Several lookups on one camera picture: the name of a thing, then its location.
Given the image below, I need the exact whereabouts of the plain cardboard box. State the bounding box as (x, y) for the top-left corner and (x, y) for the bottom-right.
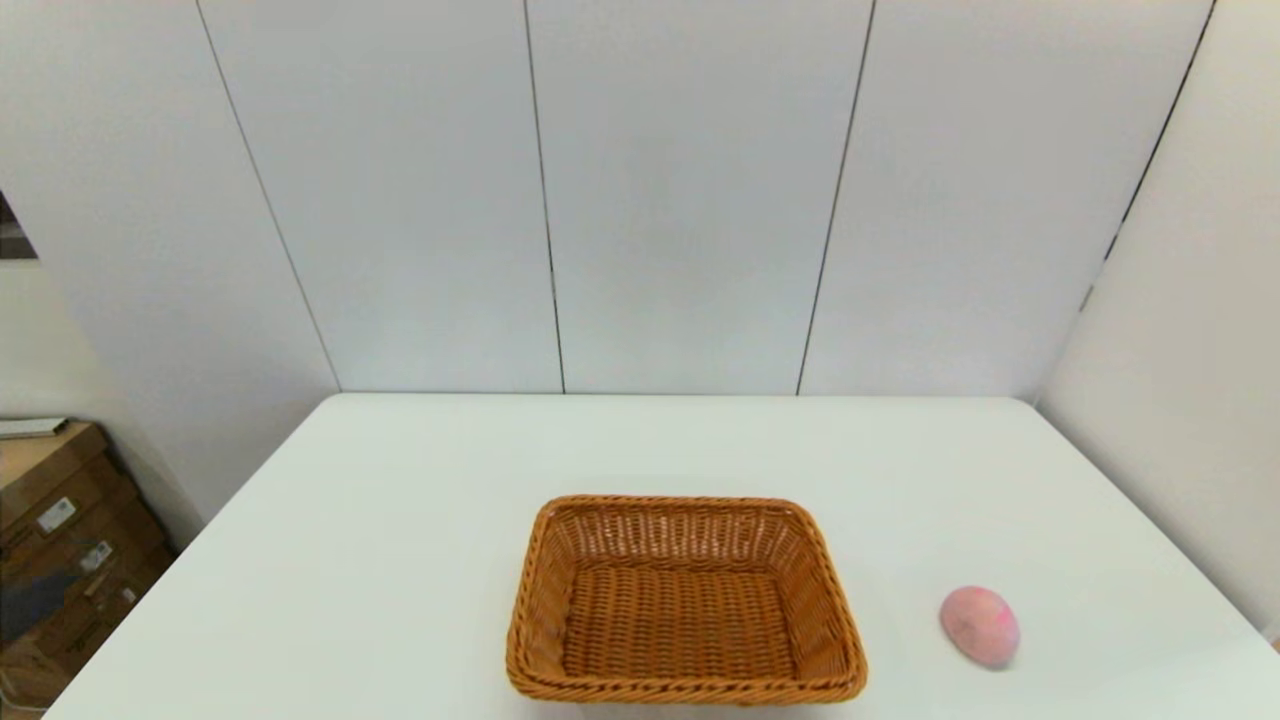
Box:
(0, 595), (151, 713)

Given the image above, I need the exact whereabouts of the orange wicker basket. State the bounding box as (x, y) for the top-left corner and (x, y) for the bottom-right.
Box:
(505, 494), (869, 707)

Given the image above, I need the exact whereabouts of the cardboard box with white labels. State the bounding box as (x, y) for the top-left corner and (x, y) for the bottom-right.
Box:
(0, 422), (182, 641)

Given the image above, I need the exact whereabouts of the pink peach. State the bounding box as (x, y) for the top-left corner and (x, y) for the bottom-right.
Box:
(938, 585), (1022, 670)

